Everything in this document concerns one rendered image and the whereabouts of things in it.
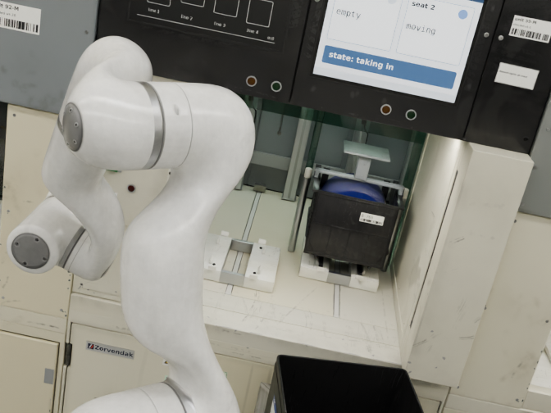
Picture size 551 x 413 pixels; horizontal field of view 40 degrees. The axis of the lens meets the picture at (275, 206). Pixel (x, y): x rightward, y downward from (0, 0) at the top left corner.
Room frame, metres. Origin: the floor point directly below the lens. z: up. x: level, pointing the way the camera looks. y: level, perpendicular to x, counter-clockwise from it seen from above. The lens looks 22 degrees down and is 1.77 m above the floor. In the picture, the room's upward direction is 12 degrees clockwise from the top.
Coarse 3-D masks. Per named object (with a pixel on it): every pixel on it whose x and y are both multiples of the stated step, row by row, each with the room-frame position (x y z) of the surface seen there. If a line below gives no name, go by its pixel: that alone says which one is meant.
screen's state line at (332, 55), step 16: (336, 48) 1.46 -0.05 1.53; (336, 64) 1.46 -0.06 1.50; (352, 64) 1.46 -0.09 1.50; (368, 64) 1.46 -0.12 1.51; (384, 64) 1.46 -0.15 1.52; (400, 64) 1.46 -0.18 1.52; (416, 64) 1.46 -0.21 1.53; (416, 80) 1.46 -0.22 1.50; (432, 80) 1.46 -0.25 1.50; (448, 80) 1.45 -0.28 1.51
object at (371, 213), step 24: (360, 144) 1.92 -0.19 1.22; (360, 168) 1.86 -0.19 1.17; (384, 192) 1.97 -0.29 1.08; (312, 216) 1.78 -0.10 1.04; (336, 216) 1.78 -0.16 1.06; (360, 216) 1.77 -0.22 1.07; (384, 216) 1.77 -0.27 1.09; (312, 240) 1.78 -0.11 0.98; (336, 240) 1.78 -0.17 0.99; (360, 240) 1.77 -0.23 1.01; (384, 240) 1.77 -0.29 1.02; (360, 264) 1.77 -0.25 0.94
